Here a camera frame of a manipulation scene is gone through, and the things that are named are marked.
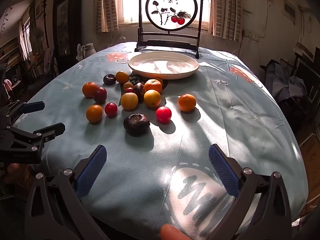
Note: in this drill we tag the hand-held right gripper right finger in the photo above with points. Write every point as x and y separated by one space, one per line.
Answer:
223 170

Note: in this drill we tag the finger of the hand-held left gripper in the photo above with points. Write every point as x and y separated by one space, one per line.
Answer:
33 106
50 130

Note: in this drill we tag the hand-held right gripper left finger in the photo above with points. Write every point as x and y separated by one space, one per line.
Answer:
91 170

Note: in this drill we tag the big red apple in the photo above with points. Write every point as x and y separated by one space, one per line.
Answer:
100 95

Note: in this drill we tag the dark brown dimpled fruit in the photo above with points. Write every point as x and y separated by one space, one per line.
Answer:
136 124

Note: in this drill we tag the dark purple fruit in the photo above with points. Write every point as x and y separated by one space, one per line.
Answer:
109 79
139 91

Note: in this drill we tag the red round fruit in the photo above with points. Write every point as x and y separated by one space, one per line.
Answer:
163 114

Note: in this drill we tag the yellow orange round fruit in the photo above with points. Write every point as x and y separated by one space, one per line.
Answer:
152 98
122 77

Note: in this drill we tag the small yellow brown fruit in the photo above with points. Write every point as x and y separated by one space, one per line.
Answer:
128 85

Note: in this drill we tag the large orange tangerine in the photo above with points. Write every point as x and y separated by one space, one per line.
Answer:
153 85

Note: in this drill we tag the small orange fruit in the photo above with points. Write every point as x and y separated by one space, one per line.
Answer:
160 80

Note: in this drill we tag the white oval plate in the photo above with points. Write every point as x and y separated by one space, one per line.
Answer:
163 67

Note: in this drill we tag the person's left hand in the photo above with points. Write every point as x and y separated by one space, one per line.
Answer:
11 172

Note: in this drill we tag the person's right hand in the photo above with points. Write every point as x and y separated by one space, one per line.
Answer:
172 232

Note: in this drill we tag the light blue printed tablecloth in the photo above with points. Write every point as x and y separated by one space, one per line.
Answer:
200 130

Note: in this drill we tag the bookshelf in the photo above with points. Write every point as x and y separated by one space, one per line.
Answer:
10 52

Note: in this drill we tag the white plastic bag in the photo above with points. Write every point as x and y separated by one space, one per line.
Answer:
79 51

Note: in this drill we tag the standing fan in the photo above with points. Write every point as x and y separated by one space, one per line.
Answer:
36 33

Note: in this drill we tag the white pitcher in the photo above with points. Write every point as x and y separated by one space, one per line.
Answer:
88 50

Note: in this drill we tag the dark coat stand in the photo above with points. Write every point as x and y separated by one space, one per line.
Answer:
45 22

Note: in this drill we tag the dark wooden cabinet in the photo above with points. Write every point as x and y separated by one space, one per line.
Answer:
66 25

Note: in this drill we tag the pile of blue grey clothes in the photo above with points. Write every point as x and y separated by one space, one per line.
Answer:
282 82

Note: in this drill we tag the checked curtain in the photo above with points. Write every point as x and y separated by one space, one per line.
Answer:
226 10
107 5

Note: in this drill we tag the black framed painted table screen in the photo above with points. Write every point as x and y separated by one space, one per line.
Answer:
171 36

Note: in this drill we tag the wall socket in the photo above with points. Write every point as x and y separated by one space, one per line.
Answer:
252 35

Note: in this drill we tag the wall vent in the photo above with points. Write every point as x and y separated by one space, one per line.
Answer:
290 8

